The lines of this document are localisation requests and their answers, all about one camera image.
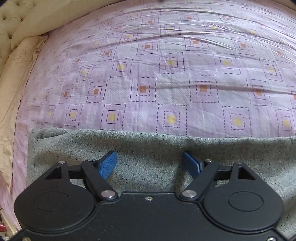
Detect grey speckled pants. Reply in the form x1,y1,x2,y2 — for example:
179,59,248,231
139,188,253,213
27,128,295,238

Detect pink patterned bed sheet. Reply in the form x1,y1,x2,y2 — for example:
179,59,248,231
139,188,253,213
1,1,295,226

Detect cream duvet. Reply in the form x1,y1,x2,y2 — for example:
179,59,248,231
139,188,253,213
11,0,117,49

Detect cream pillow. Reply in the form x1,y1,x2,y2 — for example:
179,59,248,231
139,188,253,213
1,35,48,189

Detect beige tufted headboard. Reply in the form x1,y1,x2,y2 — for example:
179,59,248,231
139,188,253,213
0,0,39,69

